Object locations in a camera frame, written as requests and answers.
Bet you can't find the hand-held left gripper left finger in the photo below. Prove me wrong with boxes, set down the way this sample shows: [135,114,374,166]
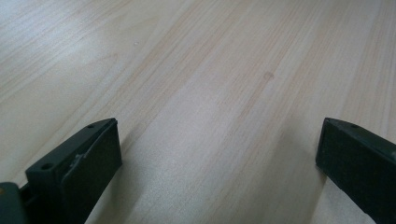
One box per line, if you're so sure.
[25,117,123,224]

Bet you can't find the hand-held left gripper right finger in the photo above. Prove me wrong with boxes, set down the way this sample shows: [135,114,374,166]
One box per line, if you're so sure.
[315,117,396,224]

